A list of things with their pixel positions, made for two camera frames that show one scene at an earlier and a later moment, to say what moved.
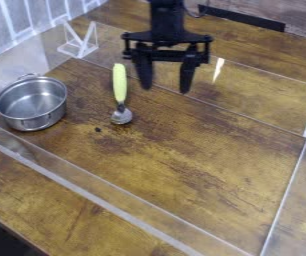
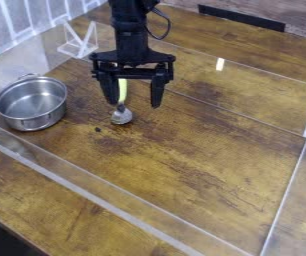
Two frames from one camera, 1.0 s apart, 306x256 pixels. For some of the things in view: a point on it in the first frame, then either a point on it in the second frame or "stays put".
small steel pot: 31,102 stays put
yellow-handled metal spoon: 121,115 stays put
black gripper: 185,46 -> 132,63
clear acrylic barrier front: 105,194 stays put
